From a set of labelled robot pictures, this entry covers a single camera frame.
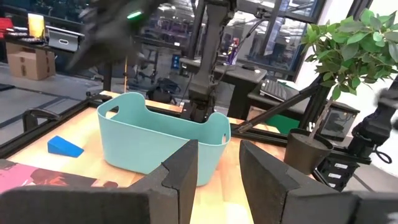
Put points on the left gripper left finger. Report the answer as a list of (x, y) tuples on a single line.
[(124, 205)]

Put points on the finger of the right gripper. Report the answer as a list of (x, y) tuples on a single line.
[(81, 57)]

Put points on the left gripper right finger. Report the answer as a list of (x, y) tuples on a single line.
[(280, 199)]

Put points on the black background robot arm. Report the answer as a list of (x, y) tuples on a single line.
[(376, 124)]

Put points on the silver laptop stand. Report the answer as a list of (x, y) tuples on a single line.
[(63, 40)]

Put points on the brown cardboard box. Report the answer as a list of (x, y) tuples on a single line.
[(29, 62)]

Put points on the black plant pot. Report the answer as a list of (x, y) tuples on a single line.
[(306, 152)]

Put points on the yellow white cup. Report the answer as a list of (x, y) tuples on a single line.
[(36, 26)]

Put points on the black equipment box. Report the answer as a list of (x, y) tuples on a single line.
[(337, 172)]

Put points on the green storage box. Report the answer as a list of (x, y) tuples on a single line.
[(283, 124)]

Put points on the red tool case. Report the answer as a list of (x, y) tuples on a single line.
[(6, 24)]

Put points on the landscape art postcard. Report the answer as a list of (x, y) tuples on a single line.
[(46, 177)]

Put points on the dark blue cube block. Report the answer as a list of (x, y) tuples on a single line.
[(63, 147)]

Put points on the black keyboard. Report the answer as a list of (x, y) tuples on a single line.
[(273, 90)]

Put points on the black computer desk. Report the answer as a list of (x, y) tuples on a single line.
[(245, 84)]

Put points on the artificial green plant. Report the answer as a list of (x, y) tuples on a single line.
[(351, 49)]

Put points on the black enclosure box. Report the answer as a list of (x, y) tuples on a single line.
[(339, 121)]

